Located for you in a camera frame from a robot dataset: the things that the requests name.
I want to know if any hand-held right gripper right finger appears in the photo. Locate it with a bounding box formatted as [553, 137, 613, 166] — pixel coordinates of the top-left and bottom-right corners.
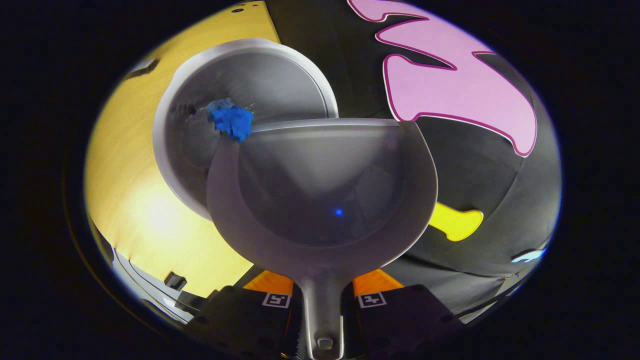
[342, 268, 467, 359]

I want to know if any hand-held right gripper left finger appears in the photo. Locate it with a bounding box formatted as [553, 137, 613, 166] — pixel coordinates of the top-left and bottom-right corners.
[191, 269, 304, 359]

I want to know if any grey dustpan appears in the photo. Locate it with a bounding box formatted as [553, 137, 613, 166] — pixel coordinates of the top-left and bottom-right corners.
[206, 118, 439, 360]

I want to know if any deep blue paper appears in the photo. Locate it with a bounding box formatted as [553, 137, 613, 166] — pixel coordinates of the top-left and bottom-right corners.
[208, 105, 255, 143]

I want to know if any white ribbed garbage bin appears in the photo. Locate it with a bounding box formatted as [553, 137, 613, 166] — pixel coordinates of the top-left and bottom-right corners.
[152, 37, 340, 221]

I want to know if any yellow wooden desktop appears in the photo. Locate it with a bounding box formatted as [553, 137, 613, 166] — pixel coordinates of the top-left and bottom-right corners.
[83, 0, 282, 299]

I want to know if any black table clip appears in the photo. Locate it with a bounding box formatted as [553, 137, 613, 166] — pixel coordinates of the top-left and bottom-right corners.
[164, 271, 188, 292]

